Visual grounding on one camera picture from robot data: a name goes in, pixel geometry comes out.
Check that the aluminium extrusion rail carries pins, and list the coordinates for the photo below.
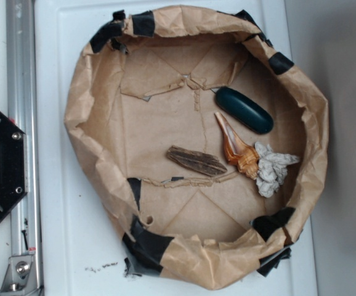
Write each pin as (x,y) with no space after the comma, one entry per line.
(21,85)

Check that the dark brown wood chip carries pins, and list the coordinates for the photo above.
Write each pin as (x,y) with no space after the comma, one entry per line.
(200,162)

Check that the orange spiral seashell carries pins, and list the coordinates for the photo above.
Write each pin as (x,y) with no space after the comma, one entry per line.
(236,151)

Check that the metal corner bracket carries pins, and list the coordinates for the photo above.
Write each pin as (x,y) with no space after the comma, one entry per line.
(20,277)

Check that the brown paper bag bin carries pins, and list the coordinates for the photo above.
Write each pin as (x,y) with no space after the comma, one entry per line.
(147,82)

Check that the dark green oval stone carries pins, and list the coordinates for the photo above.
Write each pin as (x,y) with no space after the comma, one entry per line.
(244,110)

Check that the crumpled white paper ball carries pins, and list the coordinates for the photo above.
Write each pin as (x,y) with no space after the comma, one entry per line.
(272,169)

